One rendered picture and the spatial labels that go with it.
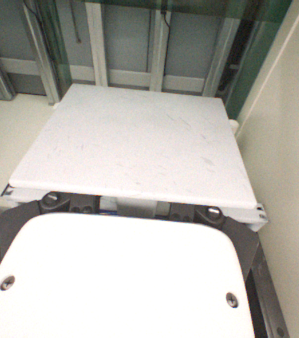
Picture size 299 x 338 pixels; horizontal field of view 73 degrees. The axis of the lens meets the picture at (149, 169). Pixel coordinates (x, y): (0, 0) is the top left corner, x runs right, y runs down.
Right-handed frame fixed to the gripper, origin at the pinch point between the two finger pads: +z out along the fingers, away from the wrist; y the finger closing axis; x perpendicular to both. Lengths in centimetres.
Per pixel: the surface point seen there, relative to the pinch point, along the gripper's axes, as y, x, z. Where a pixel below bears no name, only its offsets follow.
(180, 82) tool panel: 10, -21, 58
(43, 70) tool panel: -35, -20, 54
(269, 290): 11.2, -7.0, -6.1
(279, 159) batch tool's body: 15.5, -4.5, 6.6
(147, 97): 0.1, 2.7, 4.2
